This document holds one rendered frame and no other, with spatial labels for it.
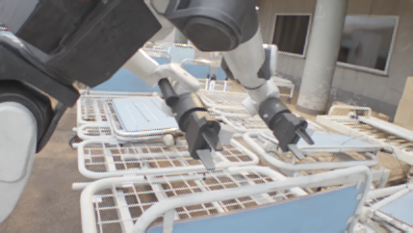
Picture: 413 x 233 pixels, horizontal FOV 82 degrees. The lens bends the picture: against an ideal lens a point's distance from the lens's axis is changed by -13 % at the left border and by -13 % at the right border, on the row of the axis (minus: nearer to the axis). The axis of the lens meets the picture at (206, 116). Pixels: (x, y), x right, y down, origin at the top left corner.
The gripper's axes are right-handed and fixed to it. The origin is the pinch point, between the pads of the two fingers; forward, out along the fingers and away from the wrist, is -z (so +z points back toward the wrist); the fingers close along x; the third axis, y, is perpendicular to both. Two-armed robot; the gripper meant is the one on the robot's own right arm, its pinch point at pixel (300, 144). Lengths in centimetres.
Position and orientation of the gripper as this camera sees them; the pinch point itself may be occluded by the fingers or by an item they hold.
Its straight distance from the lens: 79.5
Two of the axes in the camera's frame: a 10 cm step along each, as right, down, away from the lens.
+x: -2.8, 7.9, 5.4
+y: -8.9, -0.1, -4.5
